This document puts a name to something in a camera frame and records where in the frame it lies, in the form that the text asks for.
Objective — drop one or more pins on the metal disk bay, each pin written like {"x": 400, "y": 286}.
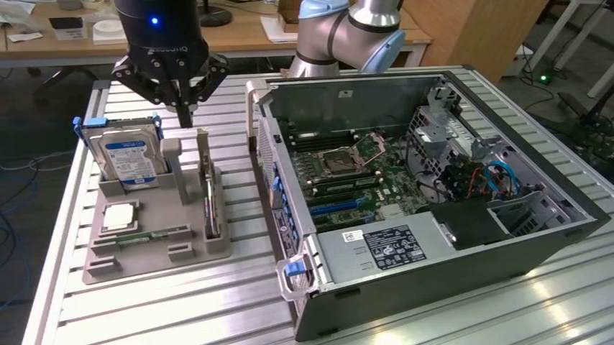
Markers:
{"x": 528, "y": 212}

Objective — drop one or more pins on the black round lamp base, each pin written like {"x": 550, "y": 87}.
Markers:
{"x": 218, "y": 18}

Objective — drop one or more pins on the black expansion slot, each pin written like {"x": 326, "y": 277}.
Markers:
{"x": 336, "y": 198}

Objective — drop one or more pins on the bare green RAM stick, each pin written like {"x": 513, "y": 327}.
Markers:
{"x": 145, "y": 237}

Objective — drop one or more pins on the white box with black top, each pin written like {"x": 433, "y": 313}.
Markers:
{"x": 69, "y": 28}

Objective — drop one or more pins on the white cup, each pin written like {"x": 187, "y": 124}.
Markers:
{"x": 91, "y": 3}

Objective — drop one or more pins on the silver power supply unit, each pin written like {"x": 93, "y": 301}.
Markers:
{"x": 336, "y": 266}

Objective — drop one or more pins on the silver CPU chip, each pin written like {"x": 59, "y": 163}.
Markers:
{"x": 119, "y": 215}

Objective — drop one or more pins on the open black PC case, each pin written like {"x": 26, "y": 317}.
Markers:
{"x": 432, "y": 287}

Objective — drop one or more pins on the blue card retention clip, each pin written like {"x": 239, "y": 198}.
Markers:
{"x": 294, "y": 237}
{"x": 289, "y": 223}
{"x": 276, "y": 178}
{"x": 284, "y": 202}

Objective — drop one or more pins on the blue disk carrier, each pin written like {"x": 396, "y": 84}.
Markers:
{"x": 94, "y": 122}

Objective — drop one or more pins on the grey cup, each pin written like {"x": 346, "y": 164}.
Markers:
{"x": 70, "y": 4}

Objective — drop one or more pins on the white paper tag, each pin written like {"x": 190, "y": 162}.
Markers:
{"x": 25, "y": 36}

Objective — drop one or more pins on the black device with green light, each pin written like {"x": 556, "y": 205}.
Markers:
{"x": 544, "y": 77}

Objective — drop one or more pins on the silver chipset heatsink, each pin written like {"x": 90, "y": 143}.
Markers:
{"x": 393, "y": 212}

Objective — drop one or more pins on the CPU socket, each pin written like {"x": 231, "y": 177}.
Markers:
{"x": 338, "y": 161}

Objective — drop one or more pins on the perforated metal drive cage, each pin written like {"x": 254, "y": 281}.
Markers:
{"x": 437, "y": 143}

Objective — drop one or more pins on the white table frame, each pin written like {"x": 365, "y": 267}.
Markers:
{"x": 567, "y": 32}

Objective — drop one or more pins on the black power connector bundle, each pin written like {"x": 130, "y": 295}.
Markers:
{"x": 456, "y": 183}

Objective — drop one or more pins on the metal socket cover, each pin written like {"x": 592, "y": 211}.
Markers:
{"x": 372, "y": 147}

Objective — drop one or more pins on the low-profile graphics card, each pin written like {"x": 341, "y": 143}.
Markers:
{"x": 213, "y": 208}

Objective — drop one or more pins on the cardboard box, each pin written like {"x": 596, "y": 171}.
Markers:
{"x": 288, "y": 10}

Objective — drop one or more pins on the hard disk with blue label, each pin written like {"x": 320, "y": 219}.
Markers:
{"x": 125, "y": 158}

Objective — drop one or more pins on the grey parts rack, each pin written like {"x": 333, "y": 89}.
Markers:
{"x": 158, "y": 258}

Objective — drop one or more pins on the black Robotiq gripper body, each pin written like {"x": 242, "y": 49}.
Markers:
{"x": 158, "y": 32}

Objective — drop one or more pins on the black floor stand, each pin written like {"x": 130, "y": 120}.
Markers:
{"x": 591, "y": 118}

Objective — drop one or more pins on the stack of white papers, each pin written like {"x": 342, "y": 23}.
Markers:
{"x": 276, "y": 32}

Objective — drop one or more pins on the blue expansion slot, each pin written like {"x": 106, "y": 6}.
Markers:
{"x": 336, "y": 208}

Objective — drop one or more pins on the black office chair base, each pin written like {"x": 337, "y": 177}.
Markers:
{"x": 62, "y": 77}

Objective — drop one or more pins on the wooden cabinet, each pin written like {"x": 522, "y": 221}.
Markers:
{"x": 480, "y": 36}

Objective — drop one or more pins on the clear bag of papers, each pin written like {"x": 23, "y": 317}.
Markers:
{"x": 14, "y": 16}

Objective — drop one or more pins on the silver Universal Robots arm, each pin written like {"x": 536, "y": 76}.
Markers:
{"x": 332, "y": 32}

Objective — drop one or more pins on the wooden desk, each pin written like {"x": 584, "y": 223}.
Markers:
{"x": 230, "y": 39}

